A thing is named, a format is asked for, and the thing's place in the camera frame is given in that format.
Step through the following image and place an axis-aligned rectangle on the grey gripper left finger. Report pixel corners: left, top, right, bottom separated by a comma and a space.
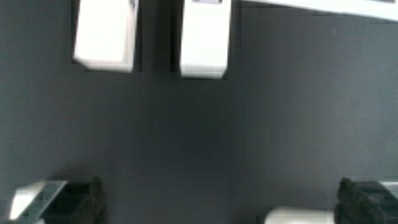
7, 177, 105, 224

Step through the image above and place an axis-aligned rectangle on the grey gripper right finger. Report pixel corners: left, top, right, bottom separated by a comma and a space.
334, 178, 398, 224

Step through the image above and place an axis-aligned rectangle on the white fiducial marker sheet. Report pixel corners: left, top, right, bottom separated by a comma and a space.
245, 0, 398, 22

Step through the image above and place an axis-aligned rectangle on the white left edge block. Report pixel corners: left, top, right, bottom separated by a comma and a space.
263, 207, 334, 224

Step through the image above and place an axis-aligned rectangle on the white desk leg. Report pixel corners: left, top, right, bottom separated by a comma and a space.
73, 0, 138, 73
179, 0, 231, 79

